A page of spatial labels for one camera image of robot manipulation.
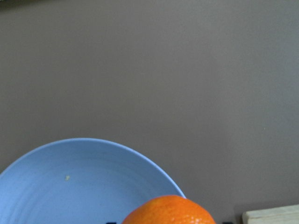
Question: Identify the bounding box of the blue plate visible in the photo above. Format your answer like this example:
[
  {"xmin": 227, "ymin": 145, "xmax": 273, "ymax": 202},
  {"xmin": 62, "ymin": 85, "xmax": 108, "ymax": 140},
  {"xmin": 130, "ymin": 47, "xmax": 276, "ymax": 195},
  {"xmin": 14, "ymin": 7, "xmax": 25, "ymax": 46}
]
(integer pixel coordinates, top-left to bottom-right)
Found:
[{"xmin": 0, "ymin": 138, "xmax": 183, "ymax": 224}]

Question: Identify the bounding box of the orange fruit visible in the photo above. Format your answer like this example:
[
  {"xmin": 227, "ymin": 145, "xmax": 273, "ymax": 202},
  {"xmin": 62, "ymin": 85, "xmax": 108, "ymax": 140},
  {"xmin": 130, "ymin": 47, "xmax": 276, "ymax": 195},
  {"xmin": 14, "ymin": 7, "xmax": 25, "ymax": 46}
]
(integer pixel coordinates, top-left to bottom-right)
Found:
[{"xmin": 122, "ymin": 195, "xmax": 215, "ymax": 224}]

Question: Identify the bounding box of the wooden cutting board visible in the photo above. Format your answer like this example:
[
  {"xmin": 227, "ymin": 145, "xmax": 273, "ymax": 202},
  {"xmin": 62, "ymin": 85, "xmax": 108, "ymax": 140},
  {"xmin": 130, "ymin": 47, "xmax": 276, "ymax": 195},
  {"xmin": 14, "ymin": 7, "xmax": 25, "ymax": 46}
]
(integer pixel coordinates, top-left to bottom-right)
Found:
[{"xmin": 242, "ymin": 204, "xmax": 299, "ymax": 224}]

